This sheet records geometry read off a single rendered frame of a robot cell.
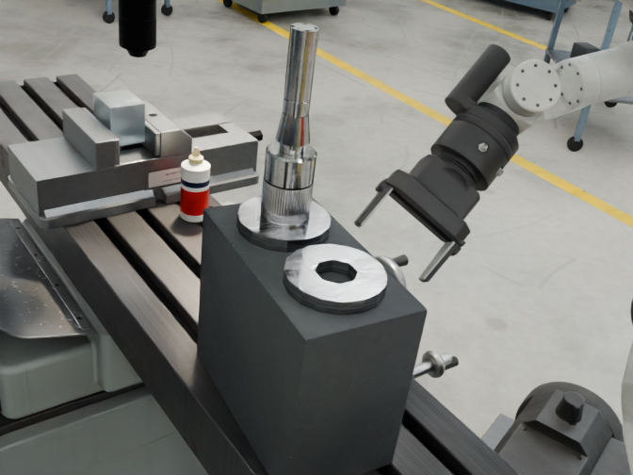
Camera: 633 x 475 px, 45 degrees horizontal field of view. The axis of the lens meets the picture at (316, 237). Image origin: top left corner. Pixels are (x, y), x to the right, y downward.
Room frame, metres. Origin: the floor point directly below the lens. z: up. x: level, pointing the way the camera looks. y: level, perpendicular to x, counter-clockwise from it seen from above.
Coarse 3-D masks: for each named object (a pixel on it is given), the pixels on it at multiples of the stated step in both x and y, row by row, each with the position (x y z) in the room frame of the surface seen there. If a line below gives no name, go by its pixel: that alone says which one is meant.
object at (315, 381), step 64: (256, 256) 0.58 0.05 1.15; (320, 256) 0.57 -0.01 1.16; (256, 320) 0.54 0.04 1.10; (320, 320) 0.50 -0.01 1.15; (384, 320) 0.51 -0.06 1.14; (256, 384) 0.53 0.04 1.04; (320, 384) 0.48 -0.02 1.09; (384, 384) 0.52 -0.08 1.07; (256, 448) 0.52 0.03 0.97; (320, 448) 0.49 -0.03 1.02; (384, 448) 0.53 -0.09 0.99
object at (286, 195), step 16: (272, 176) 0.62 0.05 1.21; (288, 176) 0.61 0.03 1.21; (304, 176) 0.62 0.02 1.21; (272, 192) 0.62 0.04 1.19; (288, 192) 0.61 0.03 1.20; (304, 192) 0.62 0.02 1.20; (272, 208) 0.62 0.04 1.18; (288, 208) 0.61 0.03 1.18; (304, 208) 0.62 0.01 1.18; (272, 224) 0.62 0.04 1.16; (288, 224) 0.62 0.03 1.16
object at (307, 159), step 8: (272, 144) 0.64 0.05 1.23; (272, 152) 0.63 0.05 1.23; (280, 152) 0.63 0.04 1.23; (304, 152) 0.64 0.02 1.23; (312, 152) 0.64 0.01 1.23; (272, 160) 0.62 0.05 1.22; (280, 160) 0.62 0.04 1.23; (288, 160) 0.62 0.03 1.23; (296, 160) 0.62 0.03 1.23; (304, 160) 0.62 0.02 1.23; (312, 160) 0.63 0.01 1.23; (280, 168) 0.62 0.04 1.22; (288, 168) 0.61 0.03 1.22; (296, 168) 0.62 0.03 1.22; (304, 168) 0.62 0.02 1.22
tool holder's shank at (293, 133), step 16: (304, 32) 0.63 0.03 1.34; (288, 48) 0.64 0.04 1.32; (304, 48) 0.63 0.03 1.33; (288, 64) 0.63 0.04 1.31; (304, 64) 0.63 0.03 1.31; (288, 80) 0.63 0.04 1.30; (304, 80) 0.63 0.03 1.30; (288, 96) 0.63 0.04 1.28; (304, 96) 0.63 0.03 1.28; (288, 112) 0.63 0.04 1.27; (304, 112) 0.63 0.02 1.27; (288, 128) 0.62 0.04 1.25; (304, 128) 0.63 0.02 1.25; (288, 144) 0.62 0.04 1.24; (304, 144) 0.63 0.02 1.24
